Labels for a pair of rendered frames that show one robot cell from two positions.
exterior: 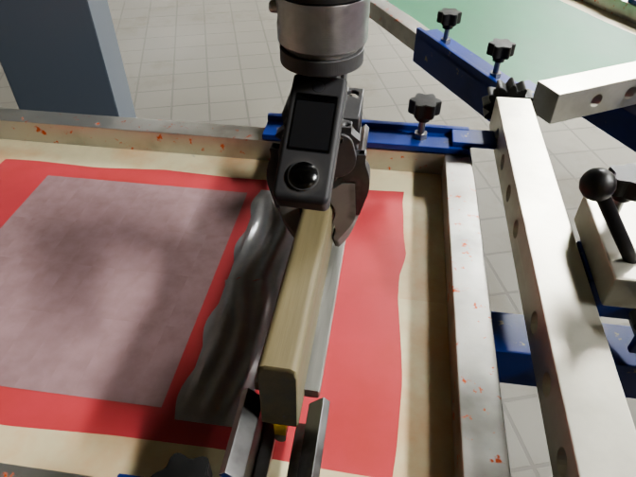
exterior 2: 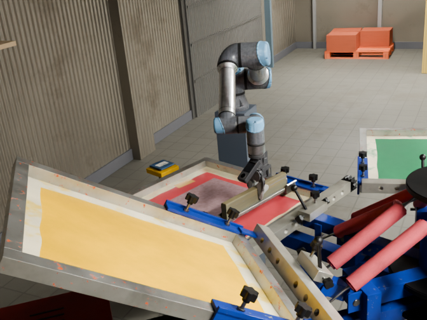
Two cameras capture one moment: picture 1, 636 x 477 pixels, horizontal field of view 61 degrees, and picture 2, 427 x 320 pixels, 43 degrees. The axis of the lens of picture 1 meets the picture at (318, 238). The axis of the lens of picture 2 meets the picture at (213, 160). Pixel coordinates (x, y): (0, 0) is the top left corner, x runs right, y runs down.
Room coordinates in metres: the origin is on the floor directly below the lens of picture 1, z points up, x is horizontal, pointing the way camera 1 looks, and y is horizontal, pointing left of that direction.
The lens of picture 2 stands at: (-1.37, -1.17, 2.10)
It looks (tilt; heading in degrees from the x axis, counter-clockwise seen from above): 22 degrees down; 38
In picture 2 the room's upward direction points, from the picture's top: 5 degrees counter-clockwise
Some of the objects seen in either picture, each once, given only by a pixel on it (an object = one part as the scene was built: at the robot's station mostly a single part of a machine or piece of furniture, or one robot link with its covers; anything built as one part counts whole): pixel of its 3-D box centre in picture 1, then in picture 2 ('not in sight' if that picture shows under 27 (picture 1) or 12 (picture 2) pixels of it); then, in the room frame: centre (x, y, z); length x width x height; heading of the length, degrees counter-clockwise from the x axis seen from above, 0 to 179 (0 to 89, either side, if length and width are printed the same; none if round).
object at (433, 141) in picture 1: (363, 148); (299, 187); (0.70, -0.07, 0.98); 0.30 x 0.05 x 0.07; 82
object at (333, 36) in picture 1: (318, 19); (255, 148); (0.45, 0.00, 1.25); 0.08 x 0.08 x 0.05
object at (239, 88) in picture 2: not in sight; (234, 79); (1.05, 0.50, 1.37); 0.13 x 0.12 x 0.14; 120
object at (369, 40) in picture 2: not in sight; (359, 42); (7.67, 2.40, 0.20); 1.08 x 0.74 x 0.40; 100
